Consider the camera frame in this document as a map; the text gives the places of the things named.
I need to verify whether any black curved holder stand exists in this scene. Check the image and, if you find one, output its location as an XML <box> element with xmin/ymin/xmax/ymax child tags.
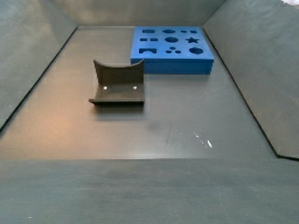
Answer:
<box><xmin>88</xmin><ymin>60</ymin><xmax>145</xmax><ymax>105</ymax></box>

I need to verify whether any blue shape-sorter block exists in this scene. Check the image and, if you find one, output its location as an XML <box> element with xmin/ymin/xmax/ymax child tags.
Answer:
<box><xmin>130</xmin><ymin>26</ymin><xmax>213</xmax><ymax>74</ymax></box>

